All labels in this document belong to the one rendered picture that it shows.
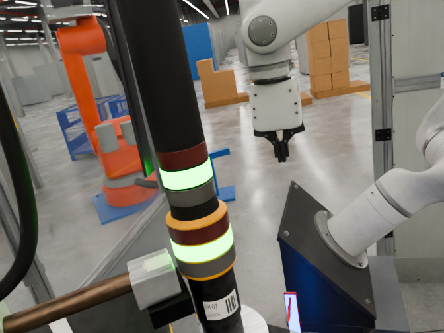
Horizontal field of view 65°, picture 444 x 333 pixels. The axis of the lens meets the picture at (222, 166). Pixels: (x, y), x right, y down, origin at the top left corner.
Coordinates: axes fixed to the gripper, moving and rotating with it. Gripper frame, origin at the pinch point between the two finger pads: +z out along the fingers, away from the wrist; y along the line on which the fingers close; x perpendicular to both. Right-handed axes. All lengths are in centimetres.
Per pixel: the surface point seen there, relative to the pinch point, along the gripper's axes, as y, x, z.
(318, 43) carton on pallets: -12, -760, 25
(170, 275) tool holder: 2, 53, -11
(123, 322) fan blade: 14.3, 44.8, 2.9
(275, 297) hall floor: 32, -114, 143
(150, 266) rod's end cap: 3, 53, -11
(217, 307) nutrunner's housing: -1, 52, -7
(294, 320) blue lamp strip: -0.2, 16.2, 30.5
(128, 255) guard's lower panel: 71, -32, 49
